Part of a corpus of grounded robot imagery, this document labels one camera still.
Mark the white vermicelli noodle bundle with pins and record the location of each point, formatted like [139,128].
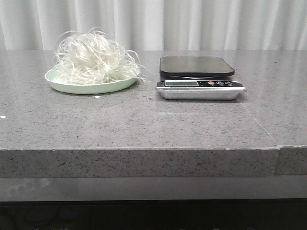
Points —
[93,58]

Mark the black silver kitchen scale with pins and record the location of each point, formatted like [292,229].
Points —
[197,78]

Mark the light green round plate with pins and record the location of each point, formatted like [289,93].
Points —
[52,75]

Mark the white pleated curtain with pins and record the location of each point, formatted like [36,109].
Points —
[159,24]

